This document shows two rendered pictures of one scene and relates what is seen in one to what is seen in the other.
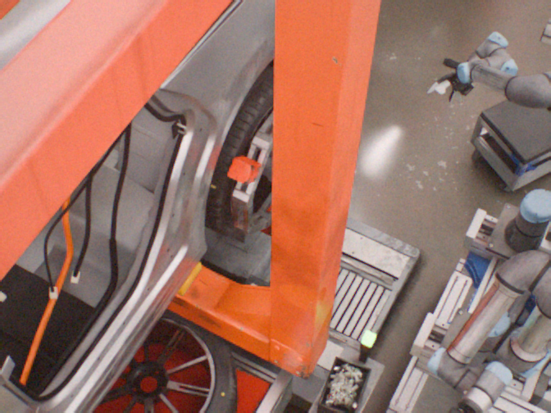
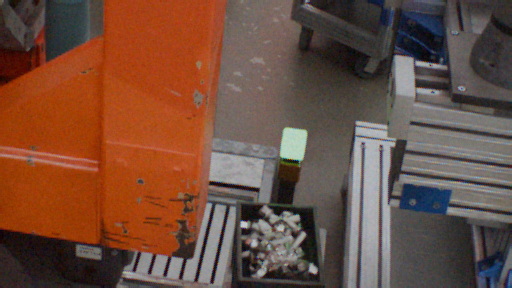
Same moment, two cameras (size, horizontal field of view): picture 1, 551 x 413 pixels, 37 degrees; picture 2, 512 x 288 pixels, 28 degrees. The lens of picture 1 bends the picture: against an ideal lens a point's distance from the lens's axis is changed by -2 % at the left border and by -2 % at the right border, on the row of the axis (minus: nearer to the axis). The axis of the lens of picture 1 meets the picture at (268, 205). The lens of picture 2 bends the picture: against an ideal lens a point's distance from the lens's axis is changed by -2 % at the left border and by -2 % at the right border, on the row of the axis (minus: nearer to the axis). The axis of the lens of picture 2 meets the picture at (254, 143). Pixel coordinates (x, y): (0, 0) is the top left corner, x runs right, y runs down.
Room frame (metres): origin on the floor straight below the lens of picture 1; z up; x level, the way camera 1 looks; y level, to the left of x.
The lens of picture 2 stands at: (-0.05, 0.34, 1.66)
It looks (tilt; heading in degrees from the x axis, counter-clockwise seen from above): 35 degrees down; 334
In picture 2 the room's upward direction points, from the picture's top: 7 degrees clockwise
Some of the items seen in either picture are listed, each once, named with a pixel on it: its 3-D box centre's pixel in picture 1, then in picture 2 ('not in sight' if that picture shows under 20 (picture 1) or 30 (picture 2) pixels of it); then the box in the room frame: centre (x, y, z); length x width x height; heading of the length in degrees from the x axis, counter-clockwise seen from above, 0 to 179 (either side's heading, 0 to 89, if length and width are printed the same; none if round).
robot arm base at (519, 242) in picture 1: (527, 229); not in sight; (1.56, -0.94, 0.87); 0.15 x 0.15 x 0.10
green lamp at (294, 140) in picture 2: (368, 338); (293, 143); (1.23, -0.36, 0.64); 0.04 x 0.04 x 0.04; 62
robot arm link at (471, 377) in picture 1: (478, 392); not in sight; (0.85, -0.61, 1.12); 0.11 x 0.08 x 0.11; 48
